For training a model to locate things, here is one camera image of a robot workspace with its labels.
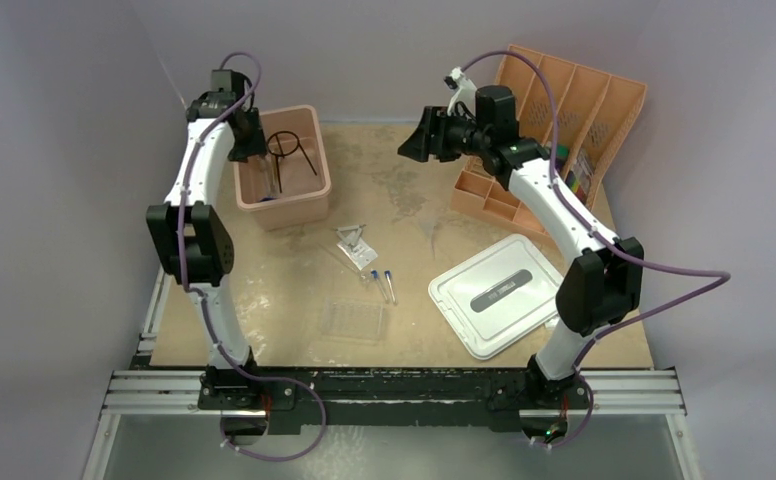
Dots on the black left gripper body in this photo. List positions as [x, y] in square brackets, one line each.
[251, 142]

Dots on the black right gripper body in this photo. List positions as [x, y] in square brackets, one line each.
[466, 137]

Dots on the clay pipe triangle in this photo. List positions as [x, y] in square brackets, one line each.
[349, 236]

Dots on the white paper packet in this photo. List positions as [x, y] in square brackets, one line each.
[361, 254]

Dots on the graduated cylinder blue base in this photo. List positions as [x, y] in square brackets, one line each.
[269, 165]

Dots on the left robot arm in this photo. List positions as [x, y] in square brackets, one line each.
[192, 242]

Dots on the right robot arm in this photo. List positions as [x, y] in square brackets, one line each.
[603, 281]

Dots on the pink plastic bin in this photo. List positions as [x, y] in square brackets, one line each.
[294, 136]

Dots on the clear plastic funnel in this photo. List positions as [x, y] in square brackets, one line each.
[429, 224]

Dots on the pink four-slot file organizer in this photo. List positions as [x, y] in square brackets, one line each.
[557, 101]

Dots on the white plastic lid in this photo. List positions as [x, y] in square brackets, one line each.
[498, 296]

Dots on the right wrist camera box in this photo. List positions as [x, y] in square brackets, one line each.
[458, 81]

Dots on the aluminium frame rail base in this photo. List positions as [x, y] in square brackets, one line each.
[413, 405]

